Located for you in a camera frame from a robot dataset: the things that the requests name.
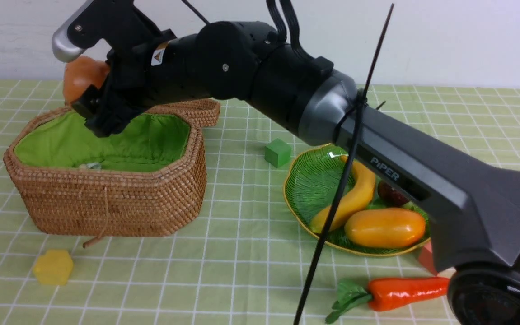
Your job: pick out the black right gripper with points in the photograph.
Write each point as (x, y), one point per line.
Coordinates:
(153, 76)

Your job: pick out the brown toy potato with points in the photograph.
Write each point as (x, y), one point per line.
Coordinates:
(81, 73)

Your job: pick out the yellow toy banana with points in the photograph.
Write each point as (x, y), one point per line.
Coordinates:
(357, 199)

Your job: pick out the purple toy mangosteen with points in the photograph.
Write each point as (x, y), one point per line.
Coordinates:
(391, 196)

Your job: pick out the orange toy mango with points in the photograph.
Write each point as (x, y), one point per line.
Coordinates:
(388, 228)

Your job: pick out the orange toy carrot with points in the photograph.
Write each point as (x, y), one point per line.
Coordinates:
(386, 294)

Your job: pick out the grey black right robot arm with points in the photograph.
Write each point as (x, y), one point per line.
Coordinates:
(474, 207)

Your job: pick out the woven rattan basket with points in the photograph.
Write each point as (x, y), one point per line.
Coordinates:
(149, 181)

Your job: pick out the green foam cube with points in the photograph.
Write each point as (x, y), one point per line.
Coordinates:
(277, 153)

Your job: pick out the green leaf glass plate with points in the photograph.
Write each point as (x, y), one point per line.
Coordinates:
(310, 186)

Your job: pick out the yellow foam block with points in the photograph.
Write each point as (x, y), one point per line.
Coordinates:
(53, 268)

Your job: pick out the pink foam block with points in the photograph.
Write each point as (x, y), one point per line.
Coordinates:
(425, 258)

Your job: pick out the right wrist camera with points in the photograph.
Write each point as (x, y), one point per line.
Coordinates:
(119, 22)

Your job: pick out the black right cable tie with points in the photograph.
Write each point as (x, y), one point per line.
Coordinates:
(345, 180)

